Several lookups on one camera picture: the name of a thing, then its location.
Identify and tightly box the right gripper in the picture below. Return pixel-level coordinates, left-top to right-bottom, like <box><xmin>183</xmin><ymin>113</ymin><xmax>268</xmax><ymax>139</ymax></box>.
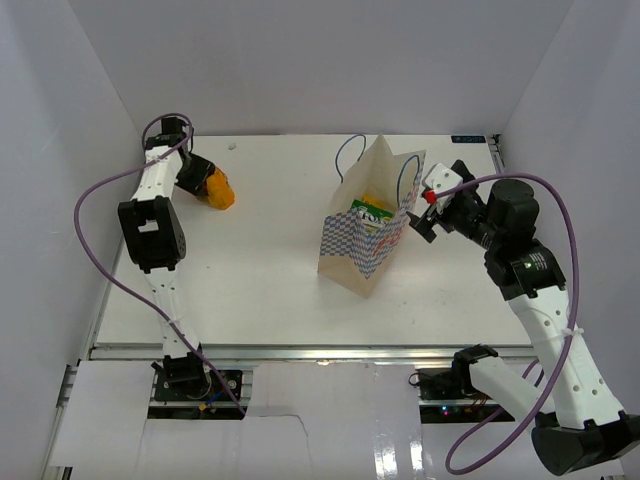
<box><xmin>410</xmin><ymin>160</ymin><xmax>503</xmax><ymax>251</ymax></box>

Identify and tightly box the orange chips bag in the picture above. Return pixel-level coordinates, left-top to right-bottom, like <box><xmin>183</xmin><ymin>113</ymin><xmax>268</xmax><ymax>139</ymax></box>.
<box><xmin>197</xmin><ymin>168</ymin><xmax>235</xmax><ymax>210</ymax></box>

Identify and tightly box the green Fox's candy bag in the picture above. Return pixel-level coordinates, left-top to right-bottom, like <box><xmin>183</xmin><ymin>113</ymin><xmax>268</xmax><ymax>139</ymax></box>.
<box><xmin>351</xmin><ymin>199</ymin><xmax>393</xmax><ymax>235</ymax></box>

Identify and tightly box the checkered paper bag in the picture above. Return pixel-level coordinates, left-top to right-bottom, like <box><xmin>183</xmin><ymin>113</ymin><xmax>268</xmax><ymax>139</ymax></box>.
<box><xmin>317</xmin><ymin>135</ymin><xmax>426</xmax><ymax>297</ymax></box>

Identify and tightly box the yellow snack packet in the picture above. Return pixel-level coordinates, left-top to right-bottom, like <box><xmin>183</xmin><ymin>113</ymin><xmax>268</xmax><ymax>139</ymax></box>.
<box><xmin>361</xmin><ymin>195</ymin><xmax>386</xmax><ymax>209</ymax></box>

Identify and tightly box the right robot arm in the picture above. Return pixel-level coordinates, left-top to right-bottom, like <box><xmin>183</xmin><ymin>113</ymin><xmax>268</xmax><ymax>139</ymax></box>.
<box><xmin>409</xmin><ymin>160</ymin><xmax>639</xmax><ymax>476</ymax></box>

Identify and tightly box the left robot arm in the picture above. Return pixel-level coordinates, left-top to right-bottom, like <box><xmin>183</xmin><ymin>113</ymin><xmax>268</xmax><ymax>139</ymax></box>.
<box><xmin>117</xmin><ymin>113</ymin><xmax>215</xmax><ymax>399</ymax></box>

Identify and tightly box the black table corner label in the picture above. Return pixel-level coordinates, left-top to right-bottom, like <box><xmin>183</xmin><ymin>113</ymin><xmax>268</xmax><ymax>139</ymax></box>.
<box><xmin>451</xmin><ymin>135</ymin><xmax>486</xmax><ymax>144</ymax></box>

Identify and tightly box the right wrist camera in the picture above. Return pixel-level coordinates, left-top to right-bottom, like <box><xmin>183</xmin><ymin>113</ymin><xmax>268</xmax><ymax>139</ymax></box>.
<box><xmin>422</xmin><ymin>163</ymin><xmax>463</xmax><ymax>214</ymax></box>

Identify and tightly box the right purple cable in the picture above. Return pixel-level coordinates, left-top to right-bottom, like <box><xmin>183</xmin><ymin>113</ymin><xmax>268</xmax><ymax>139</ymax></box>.
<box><xmin>432</xmin><ymin>172</ymin><xmax>580</xmax><ymax>475</ymax></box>

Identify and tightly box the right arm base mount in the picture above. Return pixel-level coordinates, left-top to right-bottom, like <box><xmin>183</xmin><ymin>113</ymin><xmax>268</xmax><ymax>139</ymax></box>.
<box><xmin>407</xmin><ymin>368</ymin><xmax>499</xmax><ymax>424</ymax></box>

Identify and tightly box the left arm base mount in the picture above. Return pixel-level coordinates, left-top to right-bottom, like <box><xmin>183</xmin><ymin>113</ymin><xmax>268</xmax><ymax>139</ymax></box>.
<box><xmin>147</xmin><ymin>369</ymin><xmax>245</xmax><ymax>420</ymax></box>

